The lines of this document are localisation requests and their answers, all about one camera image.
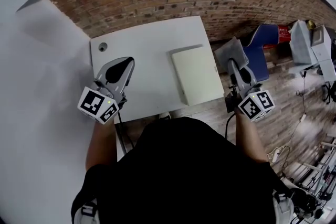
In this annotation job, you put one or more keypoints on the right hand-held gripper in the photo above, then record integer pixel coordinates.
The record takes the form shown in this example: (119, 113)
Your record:
(256, 106)

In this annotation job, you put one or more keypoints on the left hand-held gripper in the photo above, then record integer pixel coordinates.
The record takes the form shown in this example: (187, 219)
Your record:
(94, 103)

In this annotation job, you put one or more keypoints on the grey woven cloth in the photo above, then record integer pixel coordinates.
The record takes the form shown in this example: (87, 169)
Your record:
(232, 51)

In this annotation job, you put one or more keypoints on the person's left forearm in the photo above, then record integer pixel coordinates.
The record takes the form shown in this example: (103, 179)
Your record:
(101, 144)

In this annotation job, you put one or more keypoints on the person's right forearm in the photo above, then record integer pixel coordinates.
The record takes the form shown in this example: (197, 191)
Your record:
(249, 139)

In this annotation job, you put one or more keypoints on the blue chair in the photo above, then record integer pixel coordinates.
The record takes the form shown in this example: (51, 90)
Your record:
(258, 60)

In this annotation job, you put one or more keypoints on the red plastic crate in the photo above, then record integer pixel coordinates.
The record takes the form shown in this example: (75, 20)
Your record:
(282, 34)

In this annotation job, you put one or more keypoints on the person's white shoe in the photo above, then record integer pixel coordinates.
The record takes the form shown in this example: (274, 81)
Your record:
(165, 116)

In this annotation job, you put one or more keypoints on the white power strip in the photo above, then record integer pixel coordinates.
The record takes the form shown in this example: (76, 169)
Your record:
(275, 154)

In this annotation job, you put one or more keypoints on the yellow jar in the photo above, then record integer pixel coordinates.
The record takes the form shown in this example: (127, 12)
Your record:
(311, 24)

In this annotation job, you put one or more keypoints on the black swivel chair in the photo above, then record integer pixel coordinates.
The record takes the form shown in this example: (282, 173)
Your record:
(328, 93)

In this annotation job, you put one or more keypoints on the person's black shirt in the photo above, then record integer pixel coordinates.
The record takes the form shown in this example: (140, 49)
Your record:
(183, 170)

